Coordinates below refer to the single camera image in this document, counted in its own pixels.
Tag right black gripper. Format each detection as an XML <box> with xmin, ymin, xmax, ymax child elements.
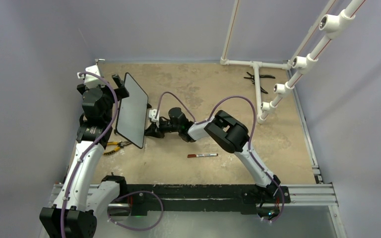
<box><xmin>146</xmin><ymin>117</ymin><xmax>181</xmax><ymax>138</ymax></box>

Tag small black-framed whiteboard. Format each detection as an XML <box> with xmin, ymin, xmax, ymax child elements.
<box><xmin>115</xmin><ymin>72</ymin><xmax>149</xmax><ymax>149</ymax></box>

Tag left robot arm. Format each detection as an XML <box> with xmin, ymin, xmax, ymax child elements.
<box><xmin>39</xmin><ymin>72</ymin><xmax>129</xmax><ymax>238</ymax></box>

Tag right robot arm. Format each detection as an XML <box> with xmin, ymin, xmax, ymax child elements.
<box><xmin>144</xmin><ymin>107</ymin><xmax>285</xmax><ymax>202</ymax></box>

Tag black pliers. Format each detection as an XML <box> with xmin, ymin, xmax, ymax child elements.
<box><xmin>243</xmin><ymin>71</ymin><xmax>276</xmax><ymax>95</ymax></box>

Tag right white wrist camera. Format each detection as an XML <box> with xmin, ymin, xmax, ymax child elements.
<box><xmin>148</xmin><ymin>109</ymin><xmax>159</xmax><ymax>123</ymax></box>

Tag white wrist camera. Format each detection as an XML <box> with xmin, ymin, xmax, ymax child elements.
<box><xmin>148</xmin><ymin>109</ymin><xmax>159</xmax><ymax>123</ymax></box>
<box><xmin>77</xmin><ymin>64</ymin><xmax>105</xmax><ymax>89</ymax></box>

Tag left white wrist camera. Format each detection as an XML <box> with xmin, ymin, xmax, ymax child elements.
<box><xmin>77</xmin><ymin>64</ymin><xmax>105</xmax><ymax>89</ymax></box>

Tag yellow-handled pliers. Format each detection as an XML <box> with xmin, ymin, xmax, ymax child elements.
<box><xmin>103</xmin><ymin>141</ymin><xmax>131</xmax><ymax>156</ymax></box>

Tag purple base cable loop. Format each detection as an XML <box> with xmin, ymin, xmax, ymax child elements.
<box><xmin>107</xmin><ymin>190</ymin><xmax>164</xmax><ymax>232</ymax></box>

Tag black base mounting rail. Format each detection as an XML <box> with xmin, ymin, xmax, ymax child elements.
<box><xmin>120</xmin><ymin>184</ymin><xmax>291</xmax><ymax>217</ymax></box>

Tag aluminium extrusion frame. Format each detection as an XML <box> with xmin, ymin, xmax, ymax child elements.
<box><xmin>47</xmin><ymin>182</ymin><xmax>347</xmax><ymax>238</ymax></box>

